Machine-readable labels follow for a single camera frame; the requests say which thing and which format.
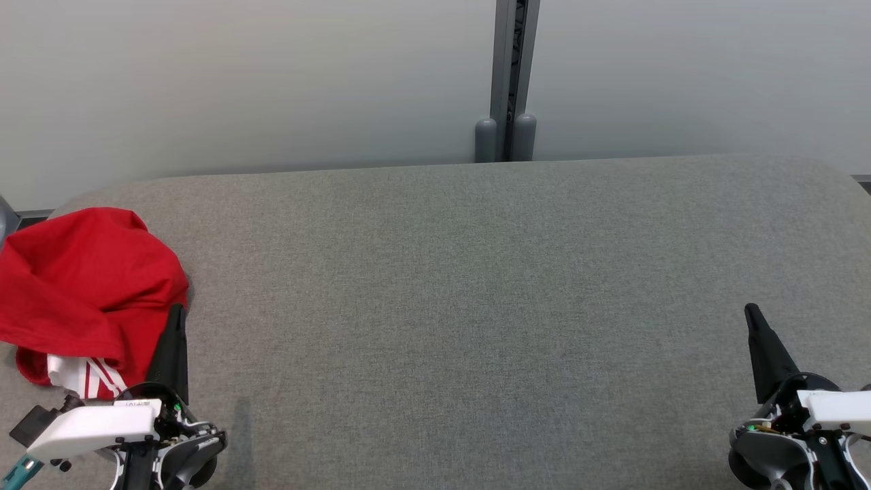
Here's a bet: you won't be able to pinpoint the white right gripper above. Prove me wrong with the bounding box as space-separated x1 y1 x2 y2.
744 304 871 436

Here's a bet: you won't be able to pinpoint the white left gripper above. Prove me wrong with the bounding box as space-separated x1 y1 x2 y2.
26 304 225 463

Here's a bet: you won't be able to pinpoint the red white Bulls shorts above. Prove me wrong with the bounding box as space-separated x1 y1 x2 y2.
0 208 190 361

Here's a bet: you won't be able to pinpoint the grey partition post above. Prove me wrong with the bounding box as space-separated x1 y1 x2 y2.
490 0 542 163

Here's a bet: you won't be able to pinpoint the red white Bulls shirt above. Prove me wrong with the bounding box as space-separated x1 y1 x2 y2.
15 299 190 402

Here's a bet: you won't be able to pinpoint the grey cylinder bumper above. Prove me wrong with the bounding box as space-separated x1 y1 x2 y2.
474 118 499 164
512 113 538 162

